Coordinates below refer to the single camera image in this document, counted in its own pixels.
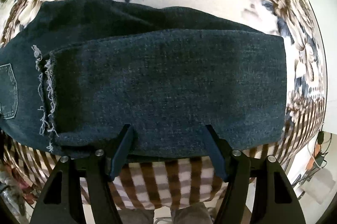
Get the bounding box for dark blue denim jeans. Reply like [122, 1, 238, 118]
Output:
[1, 0, 287, 158]

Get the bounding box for floral fleece bed blanket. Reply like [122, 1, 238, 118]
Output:
[1, 0, 326, 209]

